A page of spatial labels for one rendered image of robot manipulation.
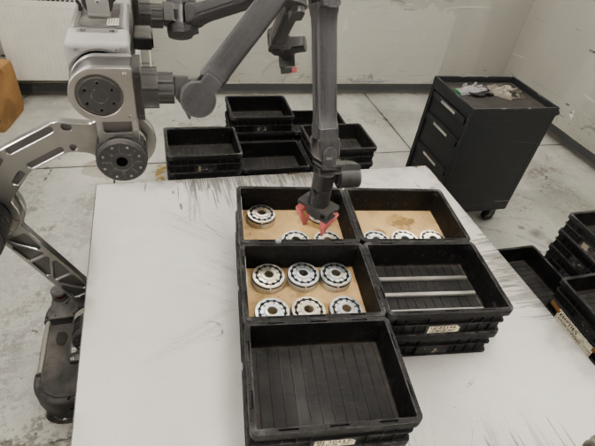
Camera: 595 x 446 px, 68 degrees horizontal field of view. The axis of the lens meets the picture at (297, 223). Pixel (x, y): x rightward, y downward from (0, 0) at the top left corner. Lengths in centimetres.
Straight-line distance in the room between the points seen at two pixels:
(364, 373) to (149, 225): 101
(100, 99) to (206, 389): 81
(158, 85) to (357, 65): 382
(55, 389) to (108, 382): 60
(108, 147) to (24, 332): 135
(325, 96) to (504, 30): 445
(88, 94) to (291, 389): 84
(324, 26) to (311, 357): 85
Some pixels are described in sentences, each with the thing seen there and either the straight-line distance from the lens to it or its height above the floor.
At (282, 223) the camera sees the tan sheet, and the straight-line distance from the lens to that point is 164.
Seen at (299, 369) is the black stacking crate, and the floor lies 83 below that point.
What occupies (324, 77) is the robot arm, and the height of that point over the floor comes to 148.
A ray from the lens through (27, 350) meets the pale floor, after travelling 244.
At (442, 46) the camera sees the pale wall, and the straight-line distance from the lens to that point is 512.
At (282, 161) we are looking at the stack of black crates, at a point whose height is 38.
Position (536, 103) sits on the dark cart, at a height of 86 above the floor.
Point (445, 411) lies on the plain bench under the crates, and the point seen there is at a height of 70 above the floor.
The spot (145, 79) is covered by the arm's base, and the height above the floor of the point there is 148.
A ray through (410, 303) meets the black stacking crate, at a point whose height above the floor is 83.
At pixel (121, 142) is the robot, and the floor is 120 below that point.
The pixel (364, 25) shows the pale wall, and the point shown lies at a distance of 463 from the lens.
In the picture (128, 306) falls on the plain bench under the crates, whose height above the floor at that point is 70.
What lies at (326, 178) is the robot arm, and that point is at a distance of 115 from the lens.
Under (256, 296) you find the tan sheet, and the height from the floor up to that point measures 83.
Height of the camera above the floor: 190
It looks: 40 degrees down
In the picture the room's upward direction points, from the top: 9 degrees clockwise
